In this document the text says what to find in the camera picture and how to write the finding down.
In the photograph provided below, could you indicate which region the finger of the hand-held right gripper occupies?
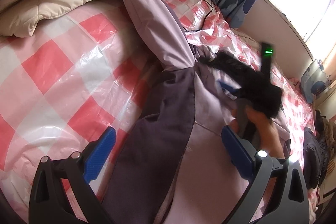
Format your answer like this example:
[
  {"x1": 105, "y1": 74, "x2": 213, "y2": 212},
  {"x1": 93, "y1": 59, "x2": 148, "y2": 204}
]
[{"x1": 217, "y1": 80, "x2": 243, "y2": 96}]

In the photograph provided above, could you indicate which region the purple jacket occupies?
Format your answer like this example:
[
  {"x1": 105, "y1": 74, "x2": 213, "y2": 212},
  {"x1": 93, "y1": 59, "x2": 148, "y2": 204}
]
[{"x1": 79, "y1": 0, "x2": 292, "y2": 224}]

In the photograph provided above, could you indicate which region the pink checked plastic sheet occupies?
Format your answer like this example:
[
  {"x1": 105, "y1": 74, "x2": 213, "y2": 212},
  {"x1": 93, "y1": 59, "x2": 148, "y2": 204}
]
[{"x1": 0, "y1": 0, "x2": 319, "y2": 224}]

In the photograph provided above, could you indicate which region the person's right hand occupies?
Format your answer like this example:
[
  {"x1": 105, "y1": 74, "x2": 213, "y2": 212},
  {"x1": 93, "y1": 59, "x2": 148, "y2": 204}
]
[{"x1": 248, "y1": 111, "x2": 286, "y2": 159}]

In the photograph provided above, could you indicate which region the dark padded jacket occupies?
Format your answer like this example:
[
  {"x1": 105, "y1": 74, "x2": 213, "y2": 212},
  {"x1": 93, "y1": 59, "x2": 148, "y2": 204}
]
[{"x1": 303, "y1": 127, "x2": 328, "y2": 190}]

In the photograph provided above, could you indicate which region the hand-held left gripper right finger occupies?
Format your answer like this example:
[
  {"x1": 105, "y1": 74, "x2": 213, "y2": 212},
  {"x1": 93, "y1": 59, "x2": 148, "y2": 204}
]
[{"x1": 221, "y1": 126, "x2": 310, "y2": 224}]

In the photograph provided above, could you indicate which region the person's right forearm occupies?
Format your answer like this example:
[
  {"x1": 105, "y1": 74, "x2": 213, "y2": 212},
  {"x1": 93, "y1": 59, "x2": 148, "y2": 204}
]
[{"x1": 264, "y1": 156, "x2": 289, "y2": 211}]

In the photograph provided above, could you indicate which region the grey cushion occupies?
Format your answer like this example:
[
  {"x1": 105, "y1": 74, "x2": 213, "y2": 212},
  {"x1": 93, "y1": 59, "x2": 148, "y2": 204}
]
[{"x1": 299, "y1": 59, "x2": 332, "y2": 104}]

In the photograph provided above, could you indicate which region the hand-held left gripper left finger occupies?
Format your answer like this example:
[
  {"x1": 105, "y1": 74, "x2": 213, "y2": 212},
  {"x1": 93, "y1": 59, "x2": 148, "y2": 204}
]
[{"x1": 28, "y1": 126, "x2": 116, "y2": 224}]

